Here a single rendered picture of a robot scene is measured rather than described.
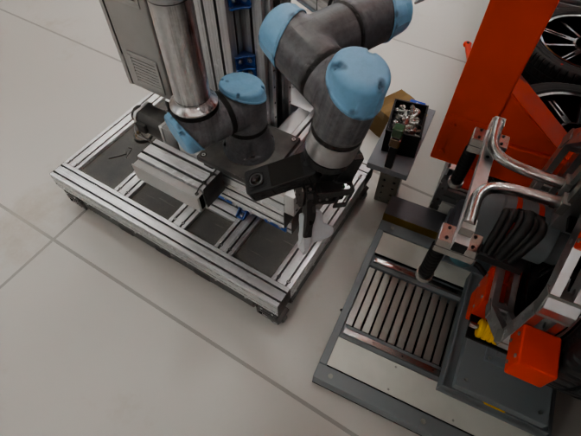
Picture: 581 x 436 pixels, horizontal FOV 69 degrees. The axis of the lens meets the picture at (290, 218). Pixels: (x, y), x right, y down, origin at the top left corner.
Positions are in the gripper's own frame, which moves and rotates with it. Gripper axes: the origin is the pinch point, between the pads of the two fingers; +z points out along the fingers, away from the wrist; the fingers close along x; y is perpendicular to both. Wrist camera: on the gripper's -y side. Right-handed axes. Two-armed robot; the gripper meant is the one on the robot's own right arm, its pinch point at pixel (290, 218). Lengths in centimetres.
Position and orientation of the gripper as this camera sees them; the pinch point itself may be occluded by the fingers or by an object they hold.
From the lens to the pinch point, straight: 77.9
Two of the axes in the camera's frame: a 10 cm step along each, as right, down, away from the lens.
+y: 9.6, -1.0, 2.6
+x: -2.1, -8.7, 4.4
